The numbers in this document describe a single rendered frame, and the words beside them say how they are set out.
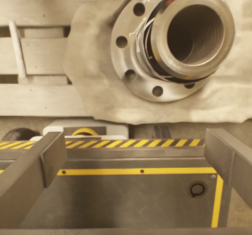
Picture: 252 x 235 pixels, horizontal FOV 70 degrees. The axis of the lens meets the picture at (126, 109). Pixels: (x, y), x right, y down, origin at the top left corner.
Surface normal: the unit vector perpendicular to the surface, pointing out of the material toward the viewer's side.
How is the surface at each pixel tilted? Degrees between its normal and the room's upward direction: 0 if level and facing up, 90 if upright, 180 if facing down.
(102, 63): 57
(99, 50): 62
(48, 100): 0
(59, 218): 0
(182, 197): 0
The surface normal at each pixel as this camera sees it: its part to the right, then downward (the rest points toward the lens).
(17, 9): -0.01, 0.25
